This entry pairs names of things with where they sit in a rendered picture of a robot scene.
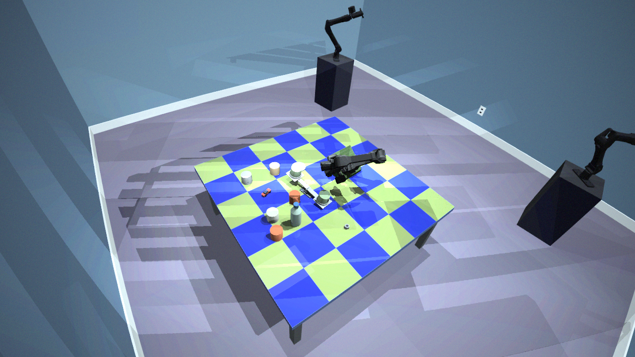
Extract pale green cup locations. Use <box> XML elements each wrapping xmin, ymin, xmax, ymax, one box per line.
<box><xmin>317</xmin><ymin>190</ymin><xmax>330</xmax><ymax>204</ymax></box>

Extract brown cup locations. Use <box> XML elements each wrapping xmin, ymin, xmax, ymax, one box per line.
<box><xmin>289</xmin><ymin>190</ymin><xmax>300</xmax><ymax>205</ymax></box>

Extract beige paper cup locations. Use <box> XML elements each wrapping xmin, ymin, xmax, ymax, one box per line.
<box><xmin>269</xmin><ymin>162</ymin><xmax>280</xmax><ymax>176</ymax></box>

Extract orange cylinder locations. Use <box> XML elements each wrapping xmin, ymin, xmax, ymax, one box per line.
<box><xmin>270</xmin><ymin>225</ymin><xmax>283</xmax><ymax>242</ymax></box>

